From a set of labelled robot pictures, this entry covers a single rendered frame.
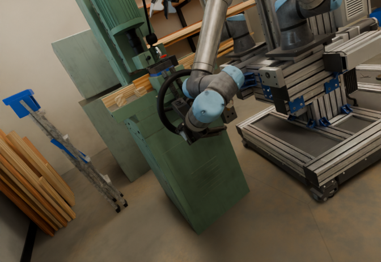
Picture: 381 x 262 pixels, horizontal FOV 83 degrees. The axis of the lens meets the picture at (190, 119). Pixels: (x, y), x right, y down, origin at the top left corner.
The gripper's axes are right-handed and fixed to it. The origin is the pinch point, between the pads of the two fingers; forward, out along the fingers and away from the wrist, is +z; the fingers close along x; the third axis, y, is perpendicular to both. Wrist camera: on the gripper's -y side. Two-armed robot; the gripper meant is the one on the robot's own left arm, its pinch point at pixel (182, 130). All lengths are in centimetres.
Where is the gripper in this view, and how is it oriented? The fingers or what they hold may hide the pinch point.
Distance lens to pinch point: 86.7
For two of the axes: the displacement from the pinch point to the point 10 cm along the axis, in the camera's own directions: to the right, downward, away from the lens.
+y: 5.6, 8.2, -1.3
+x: 8.0, -5.0, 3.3
